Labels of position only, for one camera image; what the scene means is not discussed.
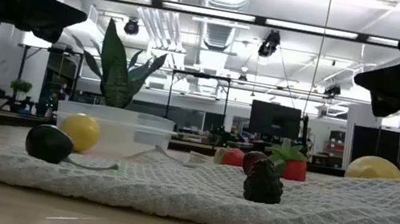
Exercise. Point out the small green background plant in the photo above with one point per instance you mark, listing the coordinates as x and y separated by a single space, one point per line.
21 86

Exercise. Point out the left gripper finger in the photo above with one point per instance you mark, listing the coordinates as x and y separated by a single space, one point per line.
46 11
58 36

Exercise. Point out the black ceiling spotlight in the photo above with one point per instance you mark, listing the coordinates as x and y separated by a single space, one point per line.
131 27
332 91
269 44

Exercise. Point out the black computer monitor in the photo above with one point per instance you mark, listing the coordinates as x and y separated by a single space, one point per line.
274 120

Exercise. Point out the grey waffle dish cloth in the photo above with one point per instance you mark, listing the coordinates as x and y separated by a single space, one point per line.
171 188

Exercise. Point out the black overhead crossbar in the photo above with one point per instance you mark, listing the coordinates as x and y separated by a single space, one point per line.
200 10

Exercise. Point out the large yellow lemon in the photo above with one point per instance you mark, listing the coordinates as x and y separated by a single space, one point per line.
373 169

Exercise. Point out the shelf with red boxes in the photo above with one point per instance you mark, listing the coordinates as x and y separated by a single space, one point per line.
336 147

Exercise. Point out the black partition panels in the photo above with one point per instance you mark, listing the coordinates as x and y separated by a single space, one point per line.
388 151

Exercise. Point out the red strawberry with green leaves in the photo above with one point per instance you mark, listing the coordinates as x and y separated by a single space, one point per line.
233 157
294 169

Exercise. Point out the green snake plant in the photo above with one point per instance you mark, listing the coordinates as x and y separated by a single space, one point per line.
117 73

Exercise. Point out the dark red plum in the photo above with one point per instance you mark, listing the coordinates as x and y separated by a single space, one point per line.
253 159

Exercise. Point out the clear plastic tupperware container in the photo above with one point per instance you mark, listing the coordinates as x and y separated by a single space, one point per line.
127 132

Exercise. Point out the small yellow lemon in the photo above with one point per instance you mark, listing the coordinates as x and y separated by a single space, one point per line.
80 132

